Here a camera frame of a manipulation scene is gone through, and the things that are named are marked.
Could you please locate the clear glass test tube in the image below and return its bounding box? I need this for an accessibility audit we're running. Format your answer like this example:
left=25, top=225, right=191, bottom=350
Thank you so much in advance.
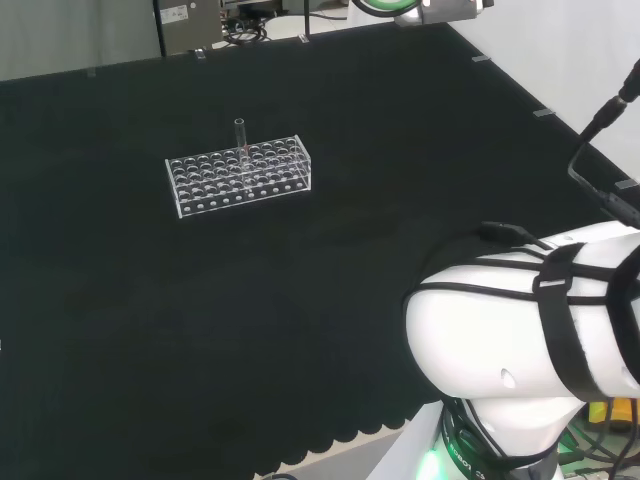
left=233, top=117, right=252, bottom=193

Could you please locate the clear acrylic test tube rack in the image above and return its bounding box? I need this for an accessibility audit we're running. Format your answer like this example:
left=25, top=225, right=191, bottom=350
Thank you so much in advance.
left=165, top=134, right=313, bottom=220

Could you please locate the black bench cloth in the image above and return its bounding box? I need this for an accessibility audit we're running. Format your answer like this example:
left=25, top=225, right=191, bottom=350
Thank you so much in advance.
left=0, top=21, right=640, bottom=480

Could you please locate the grey metal cabinet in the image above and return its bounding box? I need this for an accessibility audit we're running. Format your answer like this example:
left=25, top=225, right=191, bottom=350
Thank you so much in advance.
left=152, top=0, right=225, bottom=58

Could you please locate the black cable bundle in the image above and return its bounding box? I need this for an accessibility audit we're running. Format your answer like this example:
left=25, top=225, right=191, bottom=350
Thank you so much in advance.
left=223, top=19, right=269, bottom=49

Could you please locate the thick black cable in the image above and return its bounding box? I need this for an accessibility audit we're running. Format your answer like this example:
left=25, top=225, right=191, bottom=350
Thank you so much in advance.
left=568, top=58, right=640, bottom=225

